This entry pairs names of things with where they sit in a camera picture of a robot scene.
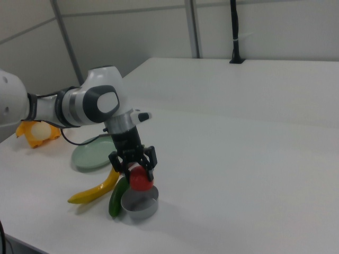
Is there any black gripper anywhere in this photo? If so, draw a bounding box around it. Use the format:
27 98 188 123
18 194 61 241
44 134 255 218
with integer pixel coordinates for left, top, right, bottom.
108 126 159 184

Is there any red tomato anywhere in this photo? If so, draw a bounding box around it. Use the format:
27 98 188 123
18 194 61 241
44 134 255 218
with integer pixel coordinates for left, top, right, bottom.
129 166 155 192

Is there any green cucumber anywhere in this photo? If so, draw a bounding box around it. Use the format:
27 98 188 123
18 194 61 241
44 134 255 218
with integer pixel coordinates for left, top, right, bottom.
108 176 131 219

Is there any yellow banana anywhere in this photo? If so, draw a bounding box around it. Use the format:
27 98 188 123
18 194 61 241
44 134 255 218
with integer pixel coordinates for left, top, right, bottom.
67 166 120 205

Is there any pale green plate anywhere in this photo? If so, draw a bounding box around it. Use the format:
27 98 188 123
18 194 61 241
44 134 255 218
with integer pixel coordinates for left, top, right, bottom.
70 135 117 170

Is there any grey metal bowl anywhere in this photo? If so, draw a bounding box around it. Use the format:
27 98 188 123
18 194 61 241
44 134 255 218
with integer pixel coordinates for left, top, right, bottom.
120 185 160 220

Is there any orange plush toy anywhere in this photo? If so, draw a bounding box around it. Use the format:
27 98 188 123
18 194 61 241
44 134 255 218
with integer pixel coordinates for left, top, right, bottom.
15 120 62 149

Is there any black pole with base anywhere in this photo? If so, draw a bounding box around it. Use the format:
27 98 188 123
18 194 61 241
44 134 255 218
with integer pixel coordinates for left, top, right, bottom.
229 0 247 65

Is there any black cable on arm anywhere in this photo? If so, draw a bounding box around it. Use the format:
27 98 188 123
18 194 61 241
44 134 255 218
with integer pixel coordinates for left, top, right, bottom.
37 91 115 147

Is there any black strap on arm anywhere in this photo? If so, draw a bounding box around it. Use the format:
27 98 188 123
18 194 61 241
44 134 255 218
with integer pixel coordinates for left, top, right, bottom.
27 93 40 122

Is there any white cable tie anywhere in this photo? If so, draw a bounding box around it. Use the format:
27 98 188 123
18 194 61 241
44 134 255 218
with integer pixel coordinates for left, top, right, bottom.
233 32 253 42

